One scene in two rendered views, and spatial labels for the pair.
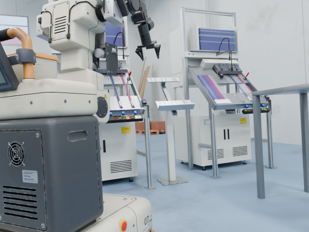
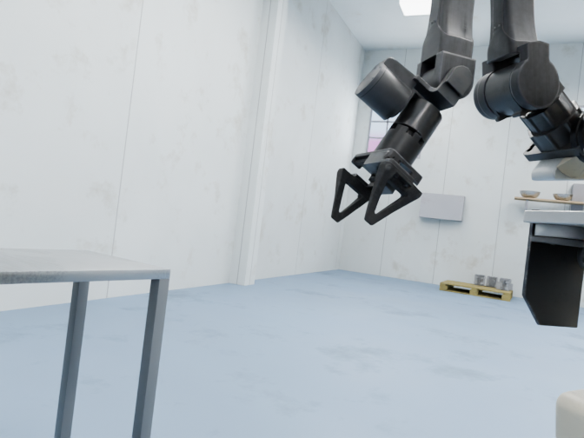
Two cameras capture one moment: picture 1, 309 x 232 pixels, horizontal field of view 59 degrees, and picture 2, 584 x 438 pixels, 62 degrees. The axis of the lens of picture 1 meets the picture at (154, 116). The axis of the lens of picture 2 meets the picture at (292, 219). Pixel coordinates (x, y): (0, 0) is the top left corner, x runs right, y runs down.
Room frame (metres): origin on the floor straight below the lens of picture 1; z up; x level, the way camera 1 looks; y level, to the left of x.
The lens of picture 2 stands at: (2.13, 0.45, 0.99)
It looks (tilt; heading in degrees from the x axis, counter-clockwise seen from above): 0 degrees down; 227
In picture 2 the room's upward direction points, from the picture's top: 7 degrees clockwise
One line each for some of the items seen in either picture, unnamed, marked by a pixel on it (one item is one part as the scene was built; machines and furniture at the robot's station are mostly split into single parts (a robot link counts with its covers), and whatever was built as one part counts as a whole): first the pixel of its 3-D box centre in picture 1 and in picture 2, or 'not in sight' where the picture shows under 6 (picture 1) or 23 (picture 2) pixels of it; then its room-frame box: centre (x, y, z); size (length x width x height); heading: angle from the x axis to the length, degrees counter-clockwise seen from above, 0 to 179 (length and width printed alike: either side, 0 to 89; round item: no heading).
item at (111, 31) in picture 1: (97, 34); not in sight; (2.81, 0.54, 1.52); 0.51 x 0.13 x 0.27; 112
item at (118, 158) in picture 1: (96, 151); not in sight; (2.90, 0.64, 0.31); 0.70 x 0.65 x 0.62; 112
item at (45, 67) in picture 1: (25, 72); not in sight; (1.07, 0.50, 0.87); 0.23 x 0.15 x 0.11; 64
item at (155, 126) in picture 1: (150, 127); not in sight; (9.08, 0.15, 0.20); 1.12 x 0.76 x 0.40; 23
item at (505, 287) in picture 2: not in sight; (477, 284); (-7.38, -4.08, 0.19); 1.34 x 0.93 x 0.38; 113
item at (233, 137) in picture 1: (219, 112); not in sight; (3.28, -0.78, 0.65); 1.01 x 0.73 x 1.29; 22
